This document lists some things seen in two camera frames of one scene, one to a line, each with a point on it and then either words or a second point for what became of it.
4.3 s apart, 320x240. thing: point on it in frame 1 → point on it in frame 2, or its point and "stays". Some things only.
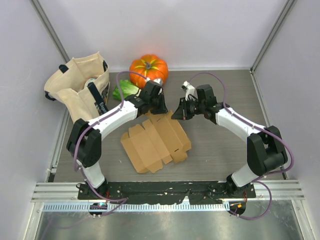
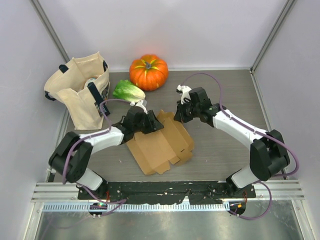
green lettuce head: [128, 89] stays
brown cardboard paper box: [161, 140] stays
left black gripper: [163, 110] → [154, 124]
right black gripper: [182, 112] stays
